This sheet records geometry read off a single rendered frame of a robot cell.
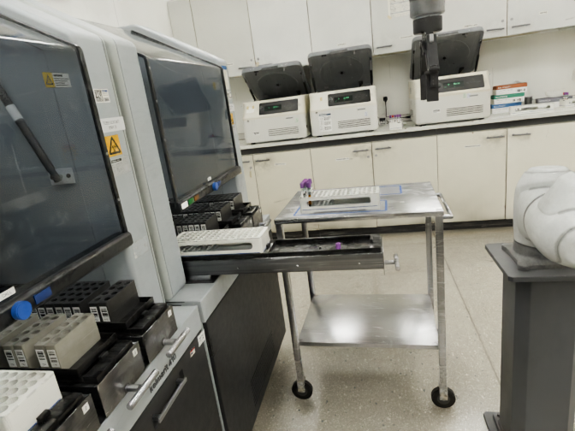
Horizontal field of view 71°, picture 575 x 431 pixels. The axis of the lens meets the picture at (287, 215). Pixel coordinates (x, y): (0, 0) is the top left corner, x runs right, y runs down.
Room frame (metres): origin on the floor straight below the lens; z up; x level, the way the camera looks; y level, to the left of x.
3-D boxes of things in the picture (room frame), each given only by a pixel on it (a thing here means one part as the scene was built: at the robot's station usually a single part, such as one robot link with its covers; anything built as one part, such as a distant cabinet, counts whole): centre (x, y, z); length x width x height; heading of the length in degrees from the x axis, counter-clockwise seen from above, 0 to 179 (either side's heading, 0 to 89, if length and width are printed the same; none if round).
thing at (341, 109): (3.69, -0.63, 1.24); 0.62 x 0.56 x 0.69; 167
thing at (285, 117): (3.82, -0.06, 1.22); 0.62 x 0.56 x 0.64; 165
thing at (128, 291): (0.85, 0.40, 0.85); 0.12 x 0.02 x 0.06; 167
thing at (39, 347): (0.70, 0.46, 0.85); 0.12 x 0.02 x 0.06; 167
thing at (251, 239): (1.22, 0.22, 0.83); 0.30 x 0.10 x 0.06; 77
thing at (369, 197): (1.49, -0.21, 0.85); 0.30 x 0.10 x 0.06; 75
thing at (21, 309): (0.59, 0.44, 0.98); 0.03 x 0.01 x 0.03; 167
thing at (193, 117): (1.51, 0.49, 1.28); 0.61 x 0.51 x 0.63; 167
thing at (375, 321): (1.59, -0.30, 0.41); 0.67 x 0.46 x 0.82; 75
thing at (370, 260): (1.18, 0.05, 0.78); 0.73 x 0.14 x 0.09; 77
